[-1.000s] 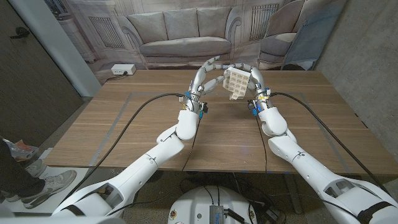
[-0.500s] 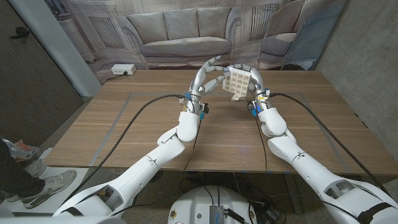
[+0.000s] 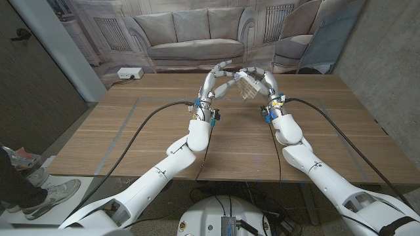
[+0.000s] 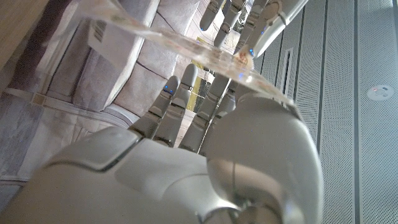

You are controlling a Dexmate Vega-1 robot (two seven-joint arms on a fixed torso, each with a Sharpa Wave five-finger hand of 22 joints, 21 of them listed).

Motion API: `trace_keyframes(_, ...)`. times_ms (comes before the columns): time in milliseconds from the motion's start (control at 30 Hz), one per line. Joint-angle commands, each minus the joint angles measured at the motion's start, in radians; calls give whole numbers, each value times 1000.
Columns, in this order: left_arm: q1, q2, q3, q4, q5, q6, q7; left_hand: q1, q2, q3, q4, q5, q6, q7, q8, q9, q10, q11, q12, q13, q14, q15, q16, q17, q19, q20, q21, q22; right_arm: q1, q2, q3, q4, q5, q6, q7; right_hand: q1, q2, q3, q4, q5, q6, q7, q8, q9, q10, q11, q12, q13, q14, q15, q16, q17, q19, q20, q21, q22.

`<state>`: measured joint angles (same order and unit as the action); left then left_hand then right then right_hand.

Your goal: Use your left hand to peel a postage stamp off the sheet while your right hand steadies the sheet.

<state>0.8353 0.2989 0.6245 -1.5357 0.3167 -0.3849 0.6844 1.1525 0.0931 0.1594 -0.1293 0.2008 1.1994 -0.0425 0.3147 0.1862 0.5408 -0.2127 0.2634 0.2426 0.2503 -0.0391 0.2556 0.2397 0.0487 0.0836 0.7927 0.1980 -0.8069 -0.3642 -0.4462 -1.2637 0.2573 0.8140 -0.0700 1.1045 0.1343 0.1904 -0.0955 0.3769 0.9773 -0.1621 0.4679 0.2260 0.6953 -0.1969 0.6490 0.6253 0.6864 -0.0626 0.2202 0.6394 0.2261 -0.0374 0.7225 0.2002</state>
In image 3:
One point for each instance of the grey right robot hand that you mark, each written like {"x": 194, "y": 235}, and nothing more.
{"x": 271, "y": 86}

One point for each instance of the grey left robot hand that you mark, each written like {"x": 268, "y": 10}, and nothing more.
{"x": 210, "y": 85}

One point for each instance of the postage stamp sheet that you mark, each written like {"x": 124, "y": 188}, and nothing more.
{"x": 247, "y": 89}

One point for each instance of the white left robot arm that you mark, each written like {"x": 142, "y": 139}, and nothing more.
{"x": 164, "y": 167}

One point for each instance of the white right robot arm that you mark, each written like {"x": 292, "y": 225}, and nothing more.
{"x": 328, "y": 187}

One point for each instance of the black rounded object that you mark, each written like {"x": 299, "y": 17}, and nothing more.
{"x": 308, "y": 70}

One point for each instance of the printed sofa room backdrop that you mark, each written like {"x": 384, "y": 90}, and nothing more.
{"x": 197, "y": 32}

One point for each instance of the white power strip box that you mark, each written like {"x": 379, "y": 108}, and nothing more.
{"x": 129, "y": 72}

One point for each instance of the grey table leg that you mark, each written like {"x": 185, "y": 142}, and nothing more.
{"x": 310, "y": 206}

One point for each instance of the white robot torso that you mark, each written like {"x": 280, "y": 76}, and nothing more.
{"x": 210, "y": 213}

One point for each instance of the black power adapter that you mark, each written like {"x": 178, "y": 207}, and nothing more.
{"x": 287, "y": 226}

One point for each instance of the silver finned box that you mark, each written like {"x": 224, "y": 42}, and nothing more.
{"x": 228, "y": 226}

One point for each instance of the dark wooden door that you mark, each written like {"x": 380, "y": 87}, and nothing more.
{"x": 33, "y": 91}

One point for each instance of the grey white sneaker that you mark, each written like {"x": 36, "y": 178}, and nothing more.
{"x": 39, "y": 177}
{"x": 59, "y": 195}

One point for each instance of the person's black trouser leg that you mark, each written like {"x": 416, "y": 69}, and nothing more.
{"x": 13, "y": 187}

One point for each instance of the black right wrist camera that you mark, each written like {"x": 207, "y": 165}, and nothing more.
{"x": 265, "y": 114}

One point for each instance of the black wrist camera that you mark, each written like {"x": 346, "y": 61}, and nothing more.
{"x": 265, "y": 114}
{"x": 216, "y": 116}

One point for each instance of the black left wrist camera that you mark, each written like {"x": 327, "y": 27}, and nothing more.
{"x": 216, "y": 116}

